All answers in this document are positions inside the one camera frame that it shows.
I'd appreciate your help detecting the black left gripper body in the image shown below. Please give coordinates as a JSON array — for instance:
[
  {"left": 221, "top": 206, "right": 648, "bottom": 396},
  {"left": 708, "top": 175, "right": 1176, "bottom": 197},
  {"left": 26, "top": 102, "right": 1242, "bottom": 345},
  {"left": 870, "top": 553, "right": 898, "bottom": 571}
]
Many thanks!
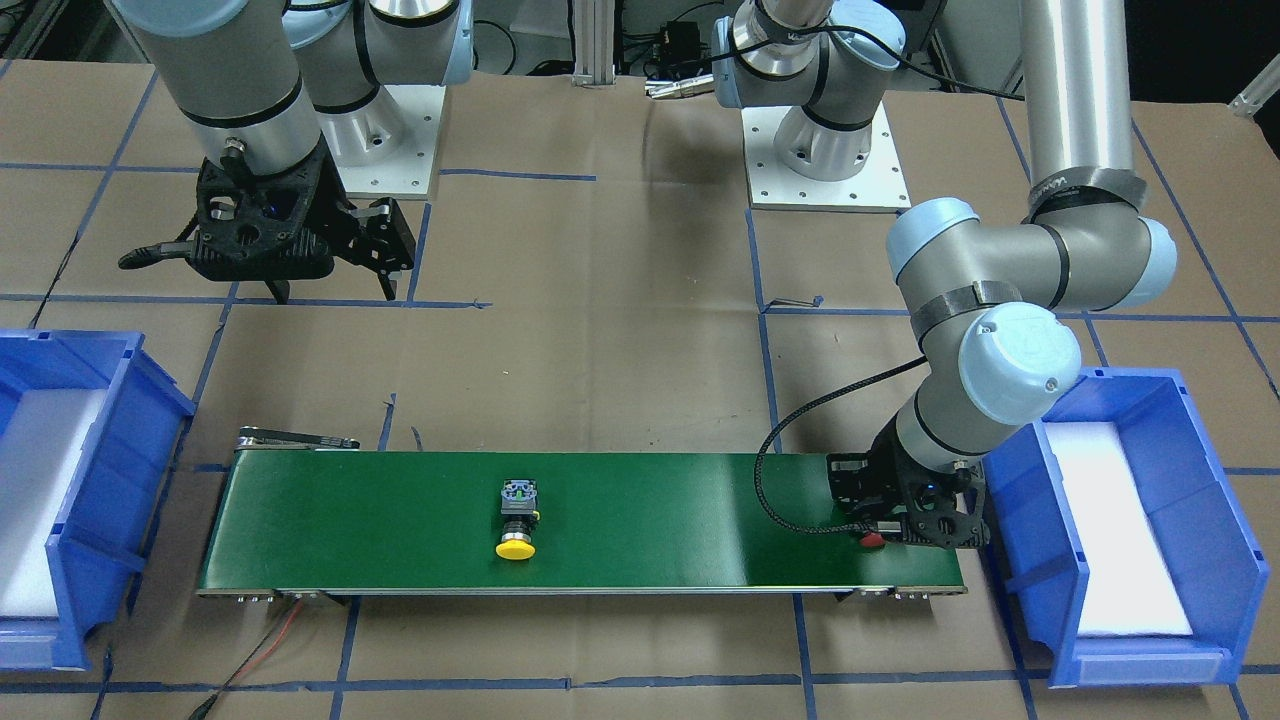
[{"left": 826, "top": 418, "right": 991, "bottom": 550}]

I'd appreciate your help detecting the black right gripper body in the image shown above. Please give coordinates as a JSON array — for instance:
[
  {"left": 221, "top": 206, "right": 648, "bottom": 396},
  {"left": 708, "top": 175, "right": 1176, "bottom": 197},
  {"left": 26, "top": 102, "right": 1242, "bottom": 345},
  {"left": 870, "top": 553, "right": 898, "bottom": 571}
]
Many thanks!
[{"left": 320, "top": 150, "right": 415, "bottom": 275}]

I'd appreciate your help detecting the yellow push button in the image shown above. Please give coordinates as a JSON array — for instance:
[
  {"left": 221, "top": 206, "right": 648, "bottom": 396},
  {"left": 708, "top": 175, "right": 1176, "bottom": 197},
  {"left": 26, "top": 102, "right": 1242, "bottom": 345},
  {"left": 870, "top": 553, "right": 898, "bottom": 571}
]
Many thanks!
[{"left": 495, "top": 478, "right": 540, "bottom": 561}]

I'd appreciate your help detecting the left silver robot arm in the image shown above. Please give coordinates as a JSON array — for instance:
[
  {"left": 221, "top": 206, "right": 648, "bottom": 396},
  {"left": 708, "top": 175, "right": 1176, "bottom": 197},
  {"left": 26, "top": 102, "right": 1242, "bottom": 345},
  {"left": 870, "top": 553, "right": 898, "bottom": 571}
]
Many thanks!
[{"left": 709, "top": 1, "right": 1178, "bottom": 548}]

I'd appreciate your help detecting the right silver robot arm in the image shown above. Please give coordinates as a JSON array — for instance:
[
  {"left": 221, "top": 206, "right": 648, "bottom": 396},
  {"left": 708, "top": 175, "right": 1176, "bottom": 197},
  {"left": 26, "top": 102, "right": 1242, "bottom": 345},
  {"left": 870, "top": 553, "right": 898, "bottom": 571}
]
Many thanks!
[{"left": 109, "top": 1, "right": 474, "bottom": 304}]

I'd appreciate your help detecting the green conveyor belt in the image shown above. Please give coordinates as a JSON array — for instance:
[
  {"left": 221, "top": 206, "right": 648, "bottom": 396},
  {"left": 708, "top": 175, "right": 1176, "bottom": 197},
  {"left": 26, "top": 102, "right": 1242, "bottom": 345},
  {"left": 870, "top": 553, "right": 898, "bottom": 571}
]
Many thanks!
[{"left": 197, "top": 448, "right": 966, "bottom": 596}]

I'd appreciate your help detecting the blue bin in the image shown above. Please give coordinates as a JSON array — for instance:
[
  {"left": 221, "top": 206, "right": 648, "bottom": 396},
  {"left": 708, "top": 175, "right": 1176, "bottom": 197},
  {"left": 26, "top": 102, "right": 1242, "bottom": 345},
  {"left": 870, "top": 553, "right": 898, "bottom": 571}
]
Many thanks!
[
  {"left": 1, "top": 328, "right": 195, "bottom": 671},
  {"left": 984, "top": 366, "right": 1270, "bottom": 688}
]

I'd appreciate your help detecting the white foam pad bin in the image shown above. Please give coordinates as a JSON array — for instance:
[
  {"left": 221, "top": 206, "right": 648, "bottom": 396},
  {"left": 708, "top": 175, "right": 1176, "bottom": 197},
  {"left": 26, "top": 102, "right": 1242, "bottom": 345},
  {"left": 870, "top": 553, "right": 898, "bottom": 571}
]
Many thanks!
[
  {"left": 1044, "top": 421, "right": 1193, "bottom": 638},
  {"left": 1, "top": 388, "right": 108, "bottom": 619}
]

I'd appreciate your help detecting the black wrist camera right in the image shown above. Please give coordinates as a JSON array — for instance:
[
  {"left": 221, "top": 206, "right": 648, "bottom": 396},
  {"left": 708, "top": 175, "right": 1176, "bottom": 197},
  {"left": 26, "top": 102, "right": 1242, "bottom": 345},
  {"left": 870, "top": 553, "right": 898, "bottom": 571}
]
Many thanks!
[{"left": 118, "top": 156, "right": 346, "bottom": 282}]

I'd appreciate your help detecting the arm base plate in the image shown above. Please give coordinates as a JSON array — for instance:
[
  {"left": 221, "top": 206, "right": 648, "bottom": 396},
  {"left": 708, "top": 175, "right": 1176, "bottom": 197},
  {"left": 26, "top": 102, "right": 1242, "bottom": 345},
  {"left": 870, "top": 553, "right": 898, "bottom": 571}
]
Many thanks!
[
  {"left": 741, "top": 104, "right": 913, "bottom": 214},
  {"left": 317, "top": 85, "right": 447, "bottom": 201}
]

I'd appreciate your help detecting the black braided cable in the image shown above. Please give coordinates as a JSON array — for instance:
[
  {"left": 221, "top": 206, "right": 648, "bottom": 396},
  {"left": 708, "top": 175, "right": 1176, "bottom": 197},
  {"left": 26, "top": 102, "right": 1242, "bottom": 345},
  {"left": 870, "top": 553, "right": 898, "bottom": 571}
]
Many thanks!
[{"left": 753, "top": 355, "right": 931, "bottom": 536}]

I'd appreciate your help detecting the aluminium frame post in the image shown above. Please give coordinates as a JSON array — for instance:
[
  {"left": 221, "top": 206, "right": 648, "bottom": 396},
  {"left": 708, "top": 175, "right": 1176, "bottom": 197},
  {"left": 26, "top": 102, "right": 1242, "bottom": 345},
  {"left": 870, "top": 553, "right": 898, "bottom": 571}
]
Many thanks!
[{"left": 567, "top": 1, "right": 620, "bottom": 87}]

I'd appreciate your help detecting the red black conveyor wire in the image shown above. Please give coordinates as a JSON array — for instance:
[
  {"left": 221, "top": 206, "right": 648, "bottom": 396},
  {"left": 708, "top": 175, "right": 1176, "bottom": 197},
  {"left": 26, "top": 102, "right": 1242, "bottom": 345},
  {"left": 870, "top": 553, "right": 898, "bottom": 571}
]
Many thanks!
[{"left": 189, "top": 598, "right": 306, "bottom": 720}]

